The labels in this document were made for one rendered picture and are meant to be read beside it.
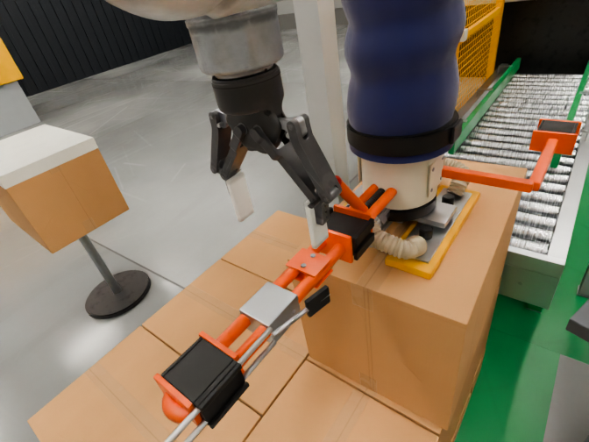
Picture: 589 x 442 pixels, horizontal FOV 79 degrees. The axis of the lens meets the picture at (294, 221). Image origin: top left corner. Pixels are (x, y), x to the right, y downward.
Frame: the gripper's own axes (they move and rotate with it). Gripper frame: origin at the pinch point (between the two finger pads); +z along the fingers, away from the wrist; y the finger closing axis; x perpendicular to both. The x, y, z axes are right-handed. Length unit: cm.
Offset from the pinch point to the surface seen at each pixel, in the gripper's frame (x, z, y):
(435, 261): -28.3, 25.1, -12.7
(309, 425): 0, 67, 6
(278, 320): 6.4, 12.8, -2.1
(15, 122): -135, 109, 734
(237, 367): 15.7, 11.1, -3.3
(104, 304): -3, 119, 172
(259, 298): 5.1, 12.0, 2.7
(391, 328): -17.0, 36.8, -8.4
